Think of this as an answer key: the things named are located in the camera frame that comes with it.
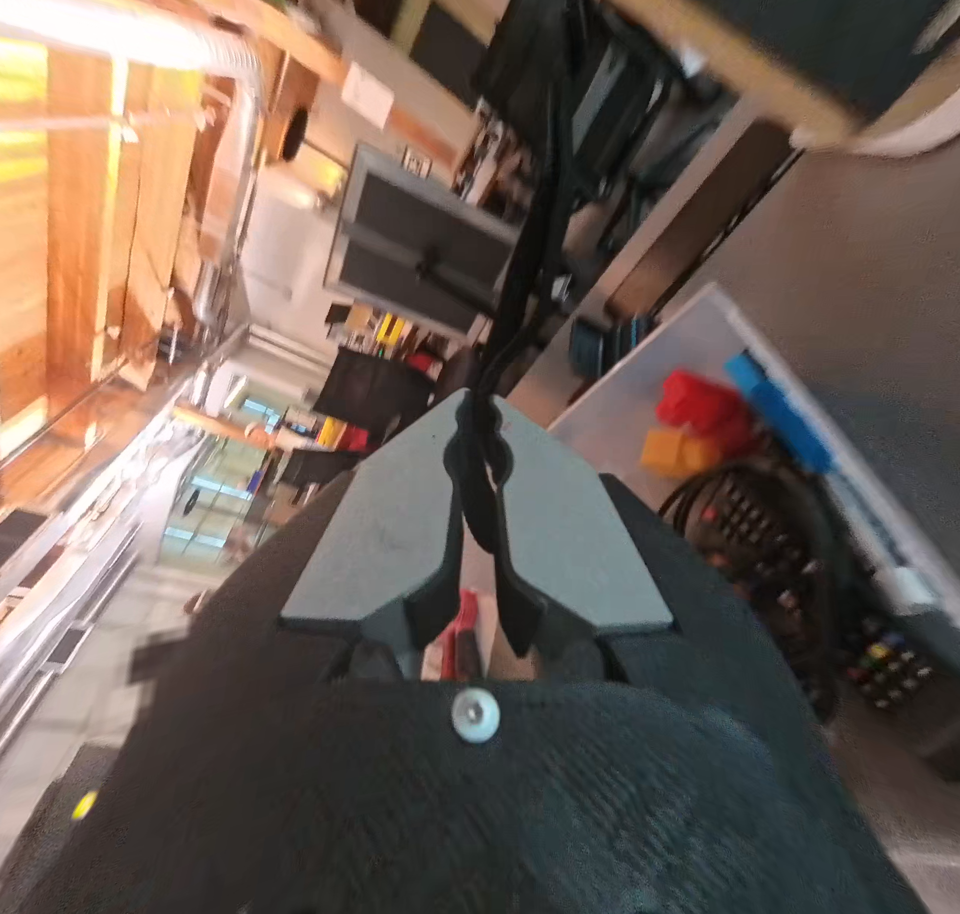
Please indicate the black wooden book stand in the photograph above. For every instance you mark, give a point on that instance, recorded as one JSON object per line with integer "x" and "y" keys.
{"x": 825, "y": 13}

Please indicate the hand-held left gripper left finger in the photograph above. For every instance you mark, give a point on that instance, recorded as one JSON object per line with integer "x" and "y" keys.
{"x": 375, "y": 546}

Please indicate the clear plastic storage bin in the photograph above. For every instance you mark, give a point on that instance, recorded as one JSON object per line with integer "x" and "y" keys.
{"x": 637, "y": 374}

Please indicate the orange block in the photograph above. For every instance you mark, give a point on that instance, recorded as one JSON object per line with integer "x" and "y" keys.
{"x": 675, "y": 450}

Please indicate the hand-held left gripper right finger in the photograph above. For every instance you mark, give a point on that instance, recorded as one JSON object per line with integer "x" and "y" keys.
{"x": 585, "y": 546}

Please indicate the silver ventilation duct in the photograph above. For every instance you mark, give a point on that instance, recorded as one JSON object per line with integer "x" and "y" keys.
{"x": 244, "y": 118}

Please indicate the black hanging jacket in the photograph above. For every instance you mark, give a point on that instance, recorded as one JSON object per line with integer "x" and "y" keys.
{"x": 525, "y": 43}

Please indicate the blue box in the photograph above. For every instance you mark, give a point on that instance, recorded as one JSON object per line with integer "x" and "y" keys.
{"x": 787, "y": 419}

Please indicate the grey framed dark panel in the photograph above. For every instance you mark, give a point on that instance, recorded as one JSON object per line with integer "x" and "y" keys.
{"x": 420, "y": 216}

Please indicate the red block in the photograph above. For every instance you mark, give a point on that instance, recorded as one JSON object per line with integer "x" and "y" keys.
{"x": 697, "y": 404}

